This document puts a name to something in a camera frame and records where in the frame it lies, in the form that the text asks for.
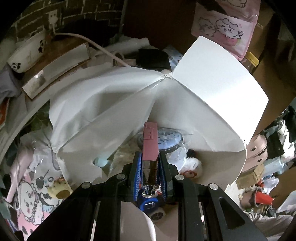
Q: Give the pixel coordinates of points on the dark pink lipstick box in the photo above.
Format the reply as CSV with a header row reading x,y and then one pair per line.
x,y
150,153

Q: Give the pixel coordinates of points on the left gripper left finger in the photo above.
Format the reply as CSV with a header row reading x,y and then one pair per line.
x,y
135,176

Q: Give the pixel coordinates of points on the pink desk mat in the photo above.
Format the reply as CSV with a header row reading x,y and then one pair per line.
x,y
32,172

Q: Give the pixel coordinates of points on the purple cloth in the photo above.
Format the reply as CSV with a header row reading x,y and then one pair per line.
x,y
9,86

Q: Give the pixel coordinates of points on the pink cartoon fabric bag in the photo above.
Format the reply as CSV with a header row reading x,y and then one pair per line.
x,y
228,23

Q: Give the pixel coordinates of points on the panda ceramic bowl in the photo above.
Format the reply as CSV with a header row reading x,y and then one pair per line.
x,y
27,55

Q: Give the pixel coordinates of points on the blue round tin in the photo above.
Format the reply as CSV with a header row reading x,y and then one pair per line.
x,y
161,139

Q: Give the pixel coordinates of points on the light blue cream tube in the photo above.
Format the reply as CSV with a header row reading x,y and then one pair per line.
x,y
101,162

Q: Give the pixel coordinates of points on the blue jar white lid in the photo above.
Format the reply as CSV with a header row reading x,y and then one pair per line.
x,y
152,206

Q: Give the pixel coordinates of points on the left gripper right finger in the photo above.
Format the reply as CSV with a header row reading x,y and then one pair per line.
x,y
167,173

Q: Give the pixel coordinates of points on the yellow brown plush toy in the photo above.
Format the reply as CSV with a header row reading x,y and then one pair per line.
x,y
60,189

